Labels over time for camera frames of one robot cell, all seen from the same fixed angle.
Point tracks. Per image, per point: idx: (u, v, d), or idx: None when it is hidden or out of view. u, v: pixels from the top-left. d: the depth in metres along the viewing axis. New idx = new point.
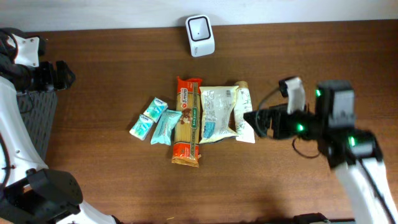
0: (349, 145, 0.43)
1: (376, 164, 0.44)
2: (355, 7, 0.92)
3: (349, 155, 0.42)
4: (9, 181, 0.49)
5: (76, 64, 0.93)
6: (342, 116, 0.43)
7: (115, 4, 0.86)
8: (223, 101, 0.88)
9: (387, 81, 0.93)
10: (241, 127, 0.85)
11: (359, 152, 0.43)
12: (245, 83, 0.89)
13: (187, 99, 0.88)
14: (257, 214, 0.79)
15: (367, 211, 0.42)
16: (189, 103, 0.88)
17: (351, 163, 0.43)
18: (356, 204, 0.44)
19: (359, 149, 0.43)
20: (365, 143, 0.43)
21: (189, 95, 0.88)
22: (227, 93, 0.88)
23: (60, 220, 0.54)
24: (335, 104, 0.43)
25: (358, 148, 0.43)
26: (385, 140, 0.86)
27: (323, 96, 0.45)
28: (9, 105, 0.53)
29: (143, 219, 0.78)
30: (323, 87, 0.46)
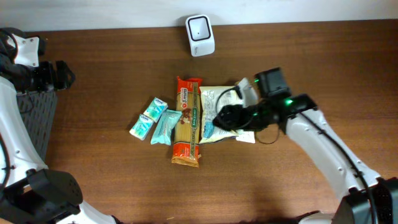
0: (286, 104, 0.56)
1: (313, 111, 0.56)
2: (355, 6, 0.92)
3: (289, 110, 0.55)
4: (9, 181, 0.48)
5: (76, 63, 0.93)
6: (278, 90, 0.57)
7: (115, 4, 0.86)
8: (223, 101, 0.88)
9: (387, 81, 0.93)
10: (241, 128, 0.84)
11: (301, 108, 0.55)
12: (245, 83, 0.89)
13: (187, 99, 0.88)
14: (257, 214, 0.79)
15: (321, 149, 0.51)
16: (188, 103, 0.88)
17: (292, 117, 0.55)
18: (313, 150, 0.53)
19: (298, 106, 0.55)
20: (301, 102, 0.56)
21: (189, 95, 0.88)
22: (227, 93, 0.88)
23: (60, 220, 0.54)
24: (270, 83, 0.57)
25: (297, 106, 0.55)
26: (385, 139, 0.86)
27: (259, 81, 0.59)
28: (9, 105, 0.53)
29: (143, 219, 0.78)
30: (257, 74, 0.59)
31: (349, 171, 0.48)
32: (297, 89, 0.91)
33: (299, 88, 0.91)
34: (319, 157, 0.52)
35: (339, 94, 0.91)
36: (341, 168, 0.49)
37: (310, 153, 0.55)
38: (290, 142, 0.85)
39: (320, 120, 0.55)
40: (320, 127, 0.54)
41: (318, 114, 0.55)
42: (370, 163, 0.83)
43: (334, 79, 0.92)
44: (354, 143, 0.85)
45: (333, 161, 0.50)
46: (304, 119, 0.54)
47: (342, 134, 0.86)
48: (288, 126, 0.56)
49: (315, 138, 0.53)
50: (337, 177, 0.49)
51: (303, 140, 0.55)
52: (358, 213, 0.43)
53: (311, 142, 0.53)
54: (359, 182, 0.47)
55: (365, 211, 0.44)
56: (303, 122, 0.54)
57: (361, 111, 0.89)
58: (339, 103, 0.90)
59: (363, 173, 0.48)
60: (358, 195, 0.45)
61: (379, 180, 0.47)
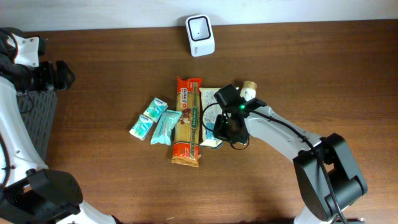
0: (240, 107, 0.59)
1: (262, 106, 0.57)
2: (354, 6, 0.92)
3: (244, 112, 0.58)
4: (9, 181, 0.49)
5: (76, 63, 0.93)
6: (234, 101, 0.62)
7: (115, 4, 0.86)
8: None
9: (387, 81, 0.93)
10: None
11: (254, 106, 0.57)
12: (253, 84, 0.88)
13: (186, 99, 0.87)
14: (257, 214, 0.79)
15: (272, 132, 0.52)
16: (188, 102, 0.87)
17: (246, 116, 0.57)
18: (267, 136, 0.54)
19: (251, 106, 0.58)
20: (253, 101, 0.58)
21: (189, 95, 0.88)
22: None
23: (60, 220, 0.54)
24: (223, 99, 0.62)
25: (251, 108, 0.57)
26: (385, 139, 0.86)
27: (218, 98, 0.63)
28: (8, 105, 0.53)
29: (143, 219, 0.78)
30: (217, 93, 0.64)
31: (296, 140, 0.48)
32: (297, 89, 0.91)
33: (299, 88, 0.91)
34: (273, 140, 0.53)
35: (339, 94, 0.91)
36: (290, 140, 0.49)
37: (268, 140, 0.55)
38: None
39: (268, 111, 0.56)
40: (268, 114, 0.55)
41: (267, 108, 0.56)
42: (369, 162, 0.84)
43: (334, 79, 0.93)
44: (354, 143, 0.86)
45: (282, 138, 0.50)
46: (254, 112, 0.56)
47: (342, 134, 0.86)
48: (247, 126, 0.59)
49: (265, 124, 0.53)
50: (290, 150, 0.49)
51: (259, 132, 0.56)
52: (310, 173, 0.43)
53: (263, 129, 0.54)
54: (306, 145, 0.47)
55: (316, 170, 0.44)
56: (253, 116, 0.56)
57: (360, 111, 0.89)
58: (338, 103, 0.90)
59: (308, 137, 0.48)
60: (306, 154, 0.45)
61: (322, 139, 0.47)
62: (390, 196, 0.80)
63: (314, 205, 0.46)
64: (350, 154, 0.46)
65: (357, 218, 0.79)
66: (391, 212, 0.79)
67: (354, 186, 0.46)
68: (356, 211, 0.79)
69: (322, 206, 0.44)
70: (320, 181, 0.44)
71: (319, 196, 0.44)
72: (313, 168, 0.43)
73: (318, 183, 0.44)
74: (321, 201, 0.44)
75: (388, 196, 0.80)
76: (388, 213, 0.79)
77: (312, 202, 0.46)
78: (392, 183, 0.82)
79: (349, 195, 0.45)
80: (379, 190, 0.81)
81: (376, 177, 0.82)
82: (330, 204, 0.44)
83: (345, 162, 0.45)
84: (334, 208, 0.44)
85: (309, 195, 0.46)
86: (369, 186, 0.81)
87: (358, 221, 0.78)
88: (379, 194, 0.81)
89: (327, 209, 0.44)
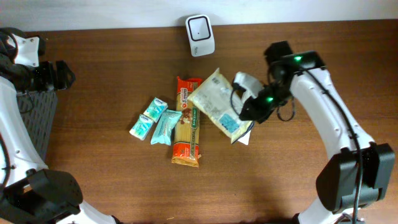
0: (295, 59, 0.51)
1: (321, 70, 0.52)
2: (355, 6, 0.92)
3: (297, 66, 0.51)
4: (9, 182, 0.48)
5: (76, 63, 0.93)
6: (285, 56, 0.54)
7: (115, 4, 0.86)
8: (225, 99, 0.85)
9: (387, 81, 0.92)
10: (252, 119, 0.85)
11: (310, 67, 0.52)
12: None
13: (201, 99, 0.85)
14: (257, 214, 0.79)
15: (321, 109, 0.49)
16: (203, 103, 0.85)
17: (298, 74, 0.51)
18: (312, 110, 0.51)
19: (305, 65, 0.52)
20: (308, 60, 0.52)
21: (203, 95, 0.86)
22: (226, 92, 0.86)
23: (60, 220, 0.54)
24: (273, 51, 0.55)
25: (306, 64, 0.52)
26: (385, 140, 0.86)
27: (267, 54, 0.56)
28: (8, 104, 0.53)
29: (143, 219, 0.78)
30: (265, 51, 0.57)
31: (344, 134, 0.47)
32: None
33: None
34: (316, 116, 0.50)
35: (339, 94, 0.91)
36: (337, 129, 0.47)
37: (309, 112, 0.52)
38: (290, 142, 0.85)
39: (326, 80, 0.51)
40: (325, 87, 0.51)
41: (326, 73, 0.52)
42: None
43: (334, 79, 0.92)
44: None
45: (329, 122, 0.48)
46: (309, 77, 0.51)
47: None
48: (292, 83, 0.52)
49: (318, 100, 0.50)
50: (333, 136, 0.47)
51: (305, 99, 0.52)
52: (344, 172, 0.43)
53: (313, 102, 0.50)
54: (352, 144, 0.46)
55: (352, 171, 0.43)
56: (309, 81, 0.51)
57: (361, 111, 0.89)
58: None
59: (357, 135, 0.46)
60: (348, 155, 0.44)
61: (372, 144, 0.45)
62: (391, 196, 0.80)
63: (324, 193, 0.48)
64: (390, 168, 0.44)
65: (357, 218, 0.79)
66: (391, 212, 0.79)
67: (373, 193, 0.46)
68: (356, 211, 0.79)
69: (336, 201, 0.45)
70: (349, 182, 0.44)
71: (339, 193, 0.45)
72: (350, 170, 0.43)
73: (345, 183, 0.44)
74: (339, 198, 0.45)
75: (388, 197, 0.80)
76: (388, 213, 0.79)
77: (324, 190, 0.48)
78: (392, 183, 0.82)
79: (364, 200, 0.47)
80: None
81: None
82: (344, 200, 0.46)
83: (381, 173, 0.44)
84: (346, 203, 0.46)
85: (327, 185, 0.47)
86: None
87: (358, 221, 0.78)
88: None
89: (340, 205, 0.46)
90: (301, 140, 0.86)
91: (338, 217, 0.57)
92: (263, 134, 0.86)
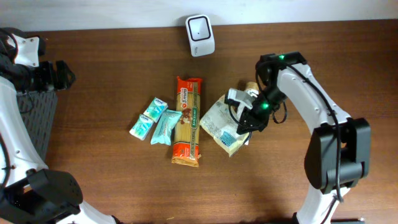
0: (279, 59, 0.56)
1: (302, 65, 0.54)
2: (355, 6, 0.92)
3: (281, 64, 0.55)
4: (9, 181, 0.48)
5: (76, 64, 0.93)
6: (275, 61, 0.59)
7: (115, 4, 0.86)
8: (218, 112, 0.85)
9: (387, 80, 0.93)
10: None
11: (293, 64, 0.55)
12: (256, 84, 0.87)
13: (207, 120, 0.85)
14: (257, 214, 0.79)
15: (302, 93, 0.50)
16: (209, 123, 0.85)
17: (282, 69, 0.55)
18: (295, 97, 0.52)
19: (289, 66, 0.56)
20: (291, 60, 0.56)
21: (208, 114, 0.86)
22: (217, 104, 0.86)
23: (60, 220, 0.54)
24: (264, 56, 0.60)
25: (289, 61, 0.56)
26: (385, 139, 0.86)
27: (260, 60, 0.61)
28: (8, 104, 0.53)
29: (143, 219, 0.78)
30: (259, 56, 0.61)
31: (324, 112, 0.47)
32: None
33: None
34: (300, 102, 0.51)
35: (339, 94, 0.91)
36: (318, 109, 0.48)
37: (294, 101, 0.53)
38: (290, 142, 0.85)
39: (307, 71, 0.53)
40: (306, 76, 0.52)
41: (306, 66, 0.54)
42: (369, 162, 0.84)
43: (334, 79, 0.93)
44: None
45: (311, 103, 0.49)
46: (291, 69, 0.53)
47: None
48: (280, 79, 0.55)
49: (300, 86, 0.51)
50: (314, 117, 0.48)
51: (290, 90, 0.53)
52: (324, 144, 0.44)
53: (295, 91, 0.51)
54: (331, 119, 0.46)
55: (331, 144, 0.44)
56: (290, 73, 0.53)
57: (361, 111, 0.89)
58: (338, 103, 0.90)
59: (336, 112, 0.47)
60: (326, 128, 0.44)
61: (348, 119, 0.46)
62: (391, 196, 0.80)
63: (312, 172, 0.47)
64: (369, 140, 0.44)
65: (357, 218, 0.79)
66: (391, 212, 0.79)
67: (357, 170, 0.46)
68: (356, 211, 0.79)
69: (321, 177, 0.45)
70: (329, 155, 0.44)
71: (321, 167, 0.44)
72: (328, 141, 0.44)
73: (325, 155, 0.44)
74: (322, 172, 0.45)
75: (388, 196, 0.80)
76: (388, 213, 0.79)
77: (312, 169, 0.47)
78: (392, 183, 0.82)
79: (349, 176, 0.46)
80: (379, 190, 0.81)
81: (376, 177, 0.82)
82: (330, 176, 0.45)
83: (361, 147, 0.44)
84: (333, 179, 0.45)
85: (313, 162, 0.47)
86: (369, 186, 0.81)
87: (358, 221, 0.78)
88: (379, 194, 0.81)
89: (326, 182, 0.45)
90: (301, 140, 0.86)
91: (330, 201, 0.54)
92: (263, 134, 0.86)
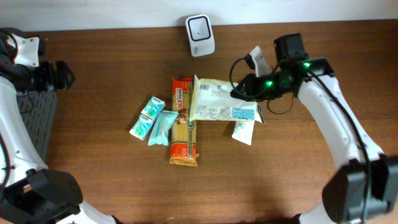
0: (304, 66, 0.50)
1: (329, 78, 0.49)
2: (356, 7, 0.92)
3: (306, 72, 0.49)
4: (9, 181, 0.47)
5: (76, 63, 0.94)
6: (296, 55, 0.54)
7: (114, 4, 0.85)
8: (210, 95, 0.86)
9: (387, 81, 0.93)
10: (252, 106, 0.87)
11: (320, 72, 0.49)
12: None
13: (203, 110, 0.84)
14: (257, 214, 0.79)
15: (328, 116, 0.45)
16: (206, 112, 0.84)
17: (307, 79, 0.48)
18: (318, 116, 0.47)
19: (315, 69, 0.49)
20: (319, 63, 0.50)
21: (202, 103, 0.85)
22: (203, 87, 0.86)
23: (60, 220, 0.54)
24: (287, 45, 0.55)
25: (316, 68, 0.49)
26: (385, 139, 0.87)
27: (277, 45, 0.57)
28: (9, 104, 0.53)
29: (143, 219, 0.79)
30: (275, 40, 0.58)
31: (353, 142, 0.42)
32: None
33: None
34: (323, 123, 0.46)
35: None
36: (346, 139, 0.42)
37: (316, 119, 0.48)
38: (290, 142, 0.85)
39: (334, 88, 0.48)
40: (333, 93, 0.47)
41: (334, 81, 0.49)
42: None
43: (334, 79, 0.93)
44: None
45: (337, 130, 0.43)
46: (318, 81, 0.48)
47: None
48: (301, 89, 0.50)
49: (324, 106, 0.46)
50: (339, 147, 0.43)
51: (310, 103, 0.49)
52: (352, 183, 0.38)
53: (321, 109, 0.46)
54: (360, 153, 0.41)
55: (361, 182, 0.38)
56: (316, 88, 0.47)
57: (361, 111, 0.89)
58: None
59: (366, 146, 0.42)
60: (354, 166, 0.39)
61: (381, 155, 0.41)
62: None
63: (331, 205, 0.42)
64: None
65: None
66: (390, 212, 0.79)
67: (383, 207, 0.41)
68: None
69: (341, 212, 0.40)
70: (354, 194, 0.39)
71: (345, 205, 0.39)
72: (357, 181, 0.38)
73: (351, 195, 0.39)
74: (343, 209, 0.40)
75: None
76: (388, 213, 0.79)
77: (330, 201, 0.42)
78: None
79: (372, 213, 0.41)
80: None
81: None
82: (351, 213, 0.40)
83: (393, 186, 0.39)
84: (353, 216, 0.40)
85: (333, 196, 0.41)
86: None
87: None
88: None
89: (346, 218, 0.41)
90: (301, 140, 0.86)
91: None
92: (263, 134, 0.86)
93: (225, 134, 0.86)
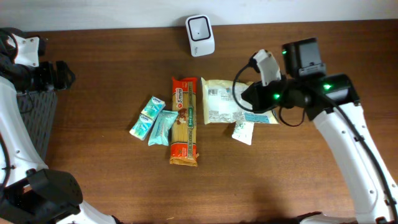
0: (325, 89, 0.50)
1: (354, 106, 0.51)
2: (357, 7, 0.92)
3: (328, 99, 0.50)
4: (9, 181, 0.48)
5: (76, 63, 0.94)
6: (311, 66, 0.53)
7: (115, 4, 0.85)
8: (219, 100, 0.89)
9: (387, 81, 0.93)
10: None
11: (339, 93, 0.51)
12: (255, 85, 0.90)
13: (216, 115, 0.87)
14: (257, 214, 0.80)
15: (354, 162, 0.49)
16: (220, 117, 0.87)
17: (328, 110, 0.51)
18: (339, 155, 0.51)
19: (337, 93, 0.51)
20: (342, 86, 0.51)
21: (214, 109, 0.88)
22: (210, 91, 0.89)
23: (60, 220, 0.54)
24: (301, 56, 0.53)
25: (337, 90, 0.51)
26: (385, 140, 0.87)
27: (288, 52, 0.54)
28: (9, 104, 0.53)
29: (143, 219, 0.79)
30: (286, 46, 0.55)
31: (379, 193, 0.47)
32: None
33: None
34: (346, 165, 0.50)
35: None
36: (372, 190, 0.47)
37: (335, 155, 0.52)
38: (290, 142, 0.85)
39: (361, 124, 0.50)
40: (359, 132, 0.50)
41: (359, 111, 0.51)
42: None
43: None
44: None
45: (365, 181, 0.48)
46: (341, 118, 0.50)
47: None
48: (319, 117, 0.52)
49: (351, 150, 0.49)
50: (365, 196, 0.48)
51: (331, 137, 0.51)
52: None
53: (344, 151, 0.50)
54: (388, 206, 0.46)
55: None
56: (340, 126, 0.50)
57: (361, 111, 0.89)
58: None
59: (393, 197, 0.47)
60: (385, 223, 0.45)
61: None
62: None
63: None
64: None
65: None
66: None
67: None
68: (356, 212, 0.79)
69: None
70: None
71: None
72: None
73: None
74: None
75: None
76: None
77: None
78: None
79: None
80: None
81: None
82: None
83: None
84: None
85: None
86: None
87: None
88: None
89: None
90: (301, 140, 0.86)
91: None
92: (263, 134, 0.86)
93: (224, 134, 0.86)
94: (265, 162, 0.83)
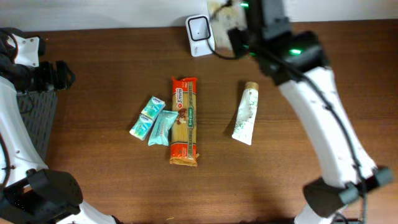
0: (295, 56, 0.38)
1: (323, 71, 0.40)
2: (356, 7, 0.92)
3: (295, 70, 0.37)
4: (9, 181, 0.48)
5: (76, 63, 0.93)
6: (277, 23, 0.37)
7: (115, 4, 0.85)
8: None
9: (386, 81, 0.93)
10: (252, 104, 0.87)
11: (311, 58, 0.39)
12: (255, 84, 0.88)
13: None
14: (257, 214, 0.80)
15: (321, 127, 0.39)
16: None
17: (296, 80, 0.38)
18: (306, 118, 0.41)
19: (306, 58, 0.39)
20: (310, 46, 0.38)
21: None
22: None
23: (60, 221, 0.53)
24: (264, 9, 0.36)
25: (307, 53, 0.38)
26: (385, 139, 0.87)
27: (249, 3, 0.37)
28: (8, 105, 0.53)
29: (143, 219, 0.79)
30: None
31: (349, 161, 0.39)
32: None
33: None
34: (315, 130, 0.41)
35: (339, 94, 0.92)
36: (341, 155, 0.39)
37: (302, 118, 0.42)
38: (290, 142, 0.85)
39: (324, 85, 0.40)
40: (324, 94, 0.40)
41: (328, 75, 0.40)
42: None
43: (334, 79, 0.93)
44: None
45: (335, 147, 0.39)
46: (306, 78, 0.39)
47: None
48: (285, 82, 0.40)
49: (318, 114, 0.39)
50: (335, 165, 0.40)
51: (296, 100, 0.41)
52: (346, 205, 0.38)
53: (312, 115, 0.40)
54: (356, 173, 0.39)
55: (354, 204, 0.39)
56: (303, 87, 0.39)
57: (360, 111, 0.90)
58: None
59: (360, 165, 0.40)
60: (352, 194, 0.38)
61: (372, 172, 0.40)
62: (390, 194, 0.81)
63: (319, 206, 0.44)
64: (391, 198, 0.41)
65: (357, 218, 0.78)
66: None
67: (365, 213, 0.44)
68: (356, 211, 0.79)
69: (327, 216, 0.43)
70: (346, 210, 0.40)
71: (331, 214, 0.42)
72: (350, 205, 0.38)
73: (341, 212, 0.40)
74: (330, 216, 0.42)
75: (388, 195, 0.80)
76: None
77: (318, 203, 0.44)
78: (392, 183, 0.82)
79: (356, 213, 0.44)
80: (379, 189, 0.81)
81: None
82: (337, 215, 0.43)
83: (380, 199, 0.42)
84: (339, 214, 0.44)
85: (321, 203, 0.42)
86: None
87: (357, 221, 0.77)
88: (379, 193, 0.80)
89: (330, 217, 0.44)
90: (301, 140, 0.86)
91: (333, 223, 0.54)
92: (263, 134, 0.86)
93: (224, 134, 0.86)
94: (264, 163, 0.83)
